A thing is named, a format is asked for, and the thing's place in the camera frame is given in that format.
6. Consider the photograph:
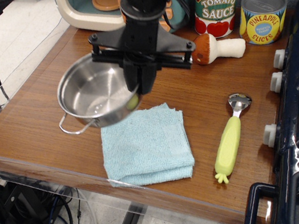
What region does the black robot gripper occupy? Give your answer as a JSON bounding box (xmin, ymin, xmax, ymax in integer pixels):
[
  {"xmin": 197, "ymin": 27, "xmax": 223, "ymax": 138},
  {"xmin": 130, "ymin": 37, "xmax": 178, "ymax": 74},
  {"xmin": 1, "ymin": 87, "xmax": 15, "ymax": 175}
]
[{"xmin": 88, "ymin": 17, "xmax": 196, "ymax": 95}]

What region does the silver steel pot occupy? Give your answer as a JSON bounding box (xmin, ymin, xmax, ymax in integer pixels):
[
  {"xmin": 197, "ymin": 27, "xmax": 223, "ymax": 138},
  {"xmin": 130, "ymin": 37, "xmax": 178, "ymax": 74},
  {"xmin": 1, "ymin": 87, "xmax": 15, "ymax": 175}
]
[{"xmin": 57, "ymin": 54, "xmax": 142, "ymax": 135}]

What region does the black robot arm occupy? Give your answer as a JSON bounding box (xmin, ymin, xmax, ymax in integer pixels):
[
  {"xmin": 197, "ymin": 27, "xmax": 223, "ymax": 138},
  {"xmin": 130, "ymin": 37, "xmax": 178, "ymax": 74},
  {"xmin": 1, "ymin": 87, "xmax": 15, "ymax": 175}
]
[{"xmin": 88, "ymin": 0, "xmax": 196, "ymax": 95}]

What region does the light blue folded rag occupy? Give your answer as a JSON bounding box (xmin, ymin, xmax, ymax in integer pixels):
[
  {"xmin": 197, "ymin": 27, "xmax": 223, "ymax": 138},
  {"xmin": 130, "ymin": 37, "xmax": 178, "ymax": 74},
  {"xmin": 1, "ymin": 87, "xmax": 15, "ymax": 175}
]
[{"xmin": 101, "ymin": 103, "xmax": 195, "ymax": 187}]

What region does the plush brown mushroom toy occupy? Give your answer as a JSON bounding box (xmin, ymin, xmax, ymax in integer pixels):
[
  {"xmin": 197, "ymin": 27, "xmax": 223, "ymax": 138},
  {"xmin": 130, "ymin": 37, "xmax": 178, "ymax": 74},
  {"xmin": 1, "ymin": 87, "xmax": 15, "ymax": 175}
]
[{"xmin": 192, "ymin": 34, "xmax": 246, "ymax": 65}]

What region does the toy microwave teal cream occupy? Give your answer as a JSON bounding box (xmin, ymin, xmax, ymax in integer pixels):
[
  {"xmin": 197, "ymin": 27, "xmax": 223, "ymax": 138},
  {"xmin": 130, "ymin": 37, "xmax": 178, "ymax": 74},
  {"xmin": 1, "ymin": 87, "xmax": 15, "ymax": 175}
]
[{"xmin": 55, "ymin": 0, "xmax": 194, "ymax": 32}]

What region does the tomato sauce can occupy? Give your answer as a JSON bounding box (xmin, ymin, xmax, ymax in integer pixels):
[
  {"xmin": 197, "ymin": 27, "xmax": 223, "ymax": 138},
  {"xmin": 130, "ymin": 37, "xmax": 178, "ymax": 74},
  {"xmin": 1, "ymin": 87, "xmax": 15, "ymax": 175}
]
[{"xmin": 195, "ymin": 0, "xmax": 237, "ymax": 38}]

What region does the clear acrylic table guard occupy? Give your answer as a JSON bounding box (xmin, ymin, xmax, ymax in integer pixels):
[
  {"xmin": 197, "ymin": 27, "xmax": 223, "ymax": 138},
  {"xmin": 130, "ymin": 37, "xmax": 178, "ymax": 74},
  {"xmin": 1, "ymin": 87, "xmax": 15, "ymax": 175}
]
[{"xmin": 0, "ymin": 27, "xmax": 150, "ymax": 205}]

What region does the pineapple slices can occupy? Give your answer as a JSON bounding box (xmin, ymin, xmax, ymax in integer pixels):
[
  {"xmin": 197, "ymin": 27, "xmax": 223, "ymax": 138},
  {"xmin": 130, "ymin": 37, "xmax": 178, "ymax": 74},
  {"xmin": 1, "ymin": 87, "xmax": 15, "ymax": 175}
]
[{"xmin": 239, "ymin": 0, "xmax": 288, "ymax": 45}]

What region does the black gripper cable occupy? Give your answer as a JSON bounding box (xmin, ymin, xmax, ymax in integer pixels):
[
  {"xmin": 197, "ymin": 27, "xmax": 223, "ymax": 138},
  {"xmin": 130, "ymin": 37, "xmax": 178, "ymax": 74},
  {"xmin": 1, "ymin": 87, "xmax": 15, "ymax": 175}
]
[{"xmin": 159, "ymin": 0, "xmax": 193, "ymax": 33}]

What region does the green handled ice cream scoop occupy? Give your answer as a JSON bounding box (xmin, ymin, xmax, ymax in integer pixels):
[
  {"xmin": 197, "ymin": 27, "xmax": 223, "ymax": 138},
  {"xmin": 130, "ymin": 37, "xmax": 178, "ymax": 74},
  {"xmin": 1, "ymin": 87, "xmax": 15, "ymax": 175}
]
[{"xmin": 214, "ymin": 93, "xmax": 252, "ymax": 184}]

